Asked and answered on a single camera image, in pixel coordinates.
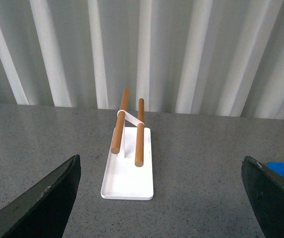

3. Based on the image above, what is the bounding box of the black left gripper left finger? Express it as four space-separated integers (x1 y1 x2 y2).
0 155 81 238

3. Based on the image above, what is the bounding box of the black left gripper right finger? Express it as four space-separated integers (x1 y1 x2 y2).
241 156 284 238

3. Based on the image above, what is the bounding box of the white rack with wooden bars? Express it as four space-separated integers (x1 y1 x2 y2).
100 88 154 200

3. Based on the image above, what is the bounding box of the white pleated curtain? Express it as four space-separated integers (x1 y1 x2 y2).
0 0 284 119

